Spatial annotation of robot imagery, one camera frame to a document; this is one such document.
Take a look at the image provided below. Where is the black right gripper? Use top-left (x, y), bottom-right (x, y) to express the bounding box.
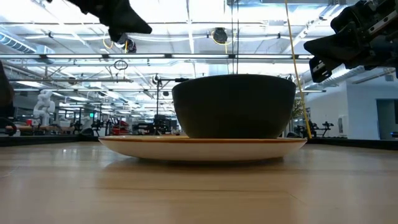
top-left (303, 0), bottom-right (398, 84)

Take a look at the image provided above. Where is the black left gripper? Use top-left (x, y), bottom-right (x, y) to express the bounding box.
top-left (66, 0), bottom-right (154, 44)

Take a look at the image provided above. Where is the dark round bowl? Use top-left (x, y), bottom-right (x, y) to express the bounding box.
top-left (171, 73), bottom-right (297, 139)

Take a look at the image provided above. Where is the potted plant with white flowers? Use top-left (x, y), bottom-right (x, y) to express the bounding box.
top-left (292, 98), bottom-right (307, 138)

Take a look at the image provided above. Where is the black boom stand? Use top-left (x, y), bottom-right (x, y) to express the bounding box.
top-left (155, 77), bottom-right (191, 126)

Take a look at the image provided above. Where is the grey door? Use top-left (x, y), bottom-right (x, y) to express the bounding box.
top-left (376, 98), bottom-right (398, 141)

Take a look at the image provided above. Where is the yellow round plate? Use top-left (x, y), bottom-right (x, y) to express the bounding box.
top-left (98, 134), bottom-right (308, 162)

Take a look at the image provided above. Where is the black ceiling cord reel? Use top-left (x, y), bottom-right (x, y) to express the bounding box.
top-left (212, 27), bottom-right (229, 45)
top-left (124, 37), bottom-right (138, 54)

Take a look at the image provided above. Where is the yellow hanging cable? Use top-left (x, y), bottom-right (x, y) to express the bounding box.
top-left (284, 0), bottom-right (313, 139)

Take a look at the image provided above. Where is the thin black hanging cable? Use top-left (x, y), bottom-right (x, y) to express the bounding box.
top-left (231, 0), bottom-right (234, 75)
top-left (236, 0), bottom-right (240, 75)

